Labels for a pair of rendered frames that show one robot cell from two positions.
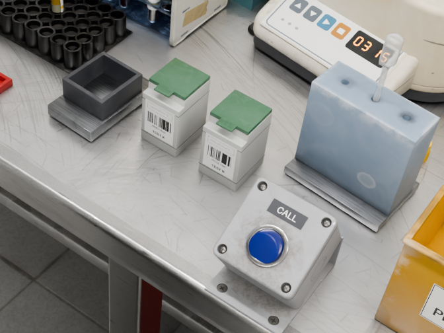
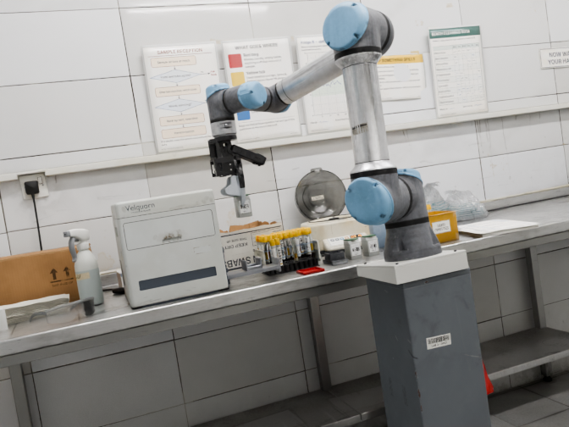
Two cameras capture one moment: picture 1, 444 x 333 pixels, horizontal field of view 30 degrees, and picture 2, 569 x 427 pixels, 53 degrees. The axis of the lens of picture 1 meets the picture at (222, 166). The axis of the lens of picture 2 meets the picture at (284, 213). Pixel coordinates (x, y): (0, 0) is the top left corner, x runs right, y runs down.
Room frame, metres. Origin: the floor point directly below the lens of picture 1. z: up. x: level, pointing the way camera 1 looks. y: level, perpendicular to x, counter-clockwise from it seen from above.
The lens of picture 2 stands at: (-0.55, 1.58, 1.16)
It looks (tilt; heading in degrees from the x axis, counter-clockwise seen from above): 3 degrees down; 312
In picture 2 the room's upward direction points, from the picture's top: 9 degrees counter-clockwise
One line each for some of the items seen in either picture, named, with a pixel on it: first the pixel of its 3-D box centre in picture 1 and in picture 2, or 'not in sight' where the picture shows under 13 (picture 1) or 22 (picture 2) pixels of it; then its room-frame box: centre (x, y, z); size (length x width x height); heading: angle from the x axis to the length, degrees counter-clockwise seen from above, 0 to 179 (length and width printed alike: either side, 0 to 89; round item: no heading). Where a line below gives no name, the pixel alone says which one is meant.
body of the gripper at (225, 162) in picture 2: not in sight; (225, 157); (0.70, 0.41, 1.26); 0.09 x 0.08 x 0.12; 59
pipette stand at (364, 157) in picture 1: (362, 143); (385, 235); (0.52, -0.12, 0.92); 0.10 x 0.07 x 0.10; 56
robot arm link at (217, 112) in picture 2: not in sight; (220, 103); (0.70, 0.40, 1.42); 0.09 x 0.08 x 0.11; 4
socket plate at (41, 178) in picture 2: not in sight; (34, 185); (1.50, 0.63, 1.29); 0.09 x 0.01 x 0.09; 61
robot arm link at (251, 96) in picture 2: not in sight; (248, 97); (0.60, 0.38, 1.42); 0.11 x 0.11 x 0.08; 4
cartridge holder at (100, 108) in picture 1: (102, 90); (334, 257); (0.57, 0.12, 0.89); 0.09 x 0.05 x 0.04; 149
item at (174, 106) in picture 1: (175, 107); (352, 248); (0.55, 0.05, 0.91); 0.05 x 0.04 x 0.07; 151
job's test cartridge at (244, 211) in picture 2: not in sight; (242, 206); (0.69, 0.38, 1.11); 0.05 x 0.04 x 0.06; 149
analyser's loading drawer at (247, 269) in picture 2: not in sight; (245, 268); (0.70, 0.40, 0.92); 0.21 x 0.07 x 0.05; 61
